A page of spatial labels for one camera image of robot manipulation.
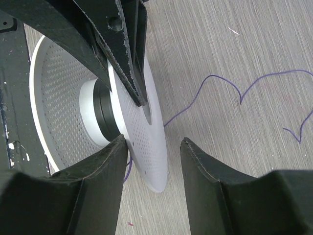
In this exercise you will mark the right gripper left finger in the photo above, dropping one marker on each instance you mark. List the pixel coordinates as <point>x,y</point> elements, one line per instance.
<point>83,199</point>

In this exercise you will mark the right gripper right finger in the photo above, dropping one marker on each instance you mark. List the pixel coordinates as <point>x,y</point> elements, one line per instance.
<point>223,201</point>

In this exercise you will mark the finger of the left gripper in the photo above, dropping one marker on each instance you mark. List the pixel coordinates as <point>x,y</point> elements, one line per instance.
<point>120,30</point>
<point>64,23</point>

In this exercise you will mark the white plastic cable spool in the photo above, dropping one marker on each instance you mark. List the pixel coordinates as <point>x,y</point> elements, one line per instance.
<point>76,115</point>

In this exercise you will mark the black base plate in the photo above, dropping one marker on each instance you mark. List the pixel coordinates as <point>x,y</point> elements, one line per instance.
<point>20,147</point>

